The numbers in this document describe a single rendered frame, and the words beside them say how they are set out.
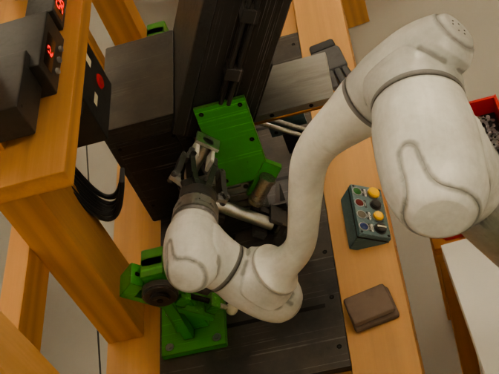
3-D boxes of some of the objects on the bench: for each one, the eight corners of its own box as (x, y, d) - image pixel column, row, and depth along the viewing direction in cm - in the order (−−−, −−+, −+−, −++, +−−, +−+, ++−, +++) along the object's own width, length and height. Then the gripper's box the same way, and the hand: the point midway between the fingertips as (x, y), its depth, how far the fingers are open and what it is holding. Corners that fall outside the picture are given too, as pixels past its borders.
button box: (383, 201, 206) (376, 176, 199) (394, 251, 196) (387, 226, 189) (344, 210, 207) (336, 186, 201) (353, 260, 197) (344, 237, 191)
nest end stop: (277, 226, 203) (286, 211, 200) (278, 242, 198) (287, 226, 195) (272, 224, 203) (281, 209, 200) (273, 240, 198) (282, 225, 195)
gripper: (240, 211, 168) (243, 148, 188) (167, 178, 164) (178, 117, 184) (223, 237, 172) (228, 173, 192) (151, 206, 168) (163, 143, 188)
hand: (203, 154), depth 185 cm, fingers closed on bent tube, 3 cm apart
